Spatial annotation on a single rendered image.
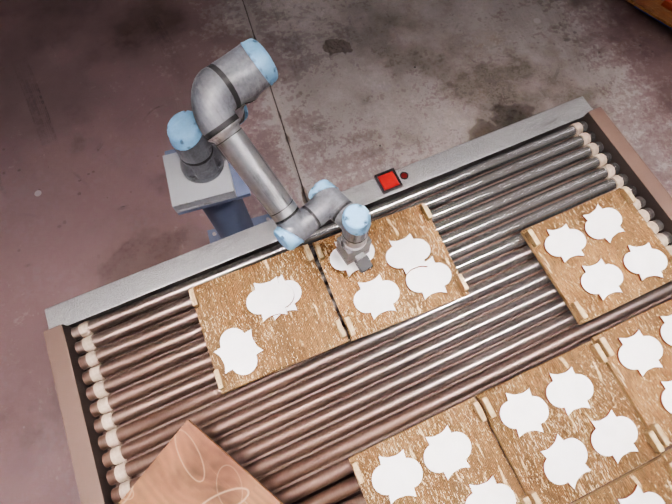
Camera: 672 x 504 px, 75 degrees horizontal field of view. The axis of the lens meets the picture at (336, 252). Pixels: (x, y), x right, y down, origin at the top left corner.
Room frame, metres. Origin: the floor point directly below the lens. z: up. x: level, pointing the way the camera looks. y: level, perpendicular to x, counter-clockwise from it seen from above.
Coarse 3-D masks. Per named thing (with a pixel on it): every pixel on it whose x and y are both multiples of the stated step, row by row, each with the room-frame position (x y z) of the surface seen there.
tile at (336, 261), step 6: (336, 246) 0.51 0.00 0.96; (372, 246) 0.52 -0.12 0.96; (336, 252) 0.49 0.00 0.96; (372, 252) 0.50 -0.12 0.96; (330, 258) 0.47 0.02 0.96; (336, 258) 0.47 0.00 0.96; (372, 258) 0.48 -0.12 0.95; (336, 264) 0.45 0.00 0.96; (342, 264) 0.45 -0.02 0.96; (354, 264) 0.45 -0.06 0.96; (342, 270) 0.43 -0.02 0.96; (348, 270) 0.43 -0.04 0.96; (354, 270) 0.43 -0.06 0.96; (348, 276) 0.41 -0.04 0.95
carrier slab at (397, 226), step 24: (408, 216) 0.64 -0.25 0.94; (336, 240) 0.54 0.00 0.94; (384, 240) 0.55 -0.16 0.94; (432, 240) 0.55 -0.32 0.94; (384, 264) 0.46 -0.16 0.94; (336, 288) 0.38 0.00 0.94; (456, 288) 0.39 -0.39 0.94; (360, 312) 0.30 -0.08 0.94; (384, 312) 0.30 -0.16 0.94; (408, 312) 0.30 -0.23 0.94; (360, 336) 0.23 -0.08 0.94
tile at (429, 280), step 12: (432, 264) 0.46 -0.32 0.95; (444, 264) 0.46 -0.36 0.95; (408, 276) 0.42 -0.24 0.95; (420, 276) 0.42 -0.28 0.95; (432, 276) 0.42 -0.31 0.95; (444, 276) 0.42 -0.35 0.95; (408, 288) 0.38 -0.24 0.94; (420, 288) 0.38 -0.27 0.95; (432, 288) 0.38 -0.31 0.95; (444, 288) 0.38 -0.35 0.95
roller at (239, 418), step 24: (528, 288) 0.40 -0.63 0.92; (456, 312) 0.31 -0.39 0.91; (480, 312) 0.32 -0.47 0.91; (408, 336) 0.23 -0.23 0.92; (432, 336) 0.24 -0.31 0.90; (360, 360) 0.15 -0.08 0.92; (312, 384) 0.08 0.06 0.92; (264, 408) 0.01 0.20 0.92; (216, 432) -0.06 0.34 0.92; (144, 456) -0.13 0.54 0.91; (120, 480) -0.19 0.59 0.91
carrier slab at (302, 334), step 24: (264, 264) 0.45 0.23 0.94; (288, 264) 0.46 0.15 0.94; (312, 264) 0.46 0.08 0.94; (216, 288) 0.37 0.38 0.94; (240, 288) 0.37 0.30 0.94; (312, 288) 0.38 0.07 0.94; (216, 312) 0.29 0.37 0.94; (240, 312) 0.29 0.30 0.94; (288, 312) 0.30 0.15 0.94; (312, 312) 0.30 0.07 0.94; (336, 312) 0.30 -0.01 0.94; (216, 336) 0.21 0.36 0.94; (264, 336) 0.22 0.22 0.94; (288, 336) 0.22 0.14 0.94; (312, 336) 0.22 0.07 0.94; (336, 336) 0.22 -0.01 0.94; (216, 360) 0.14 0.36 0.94; (264, 360) 0.15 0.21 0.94; (288, 360) 0.15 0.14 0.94; (240, 384) 0.07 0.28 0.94
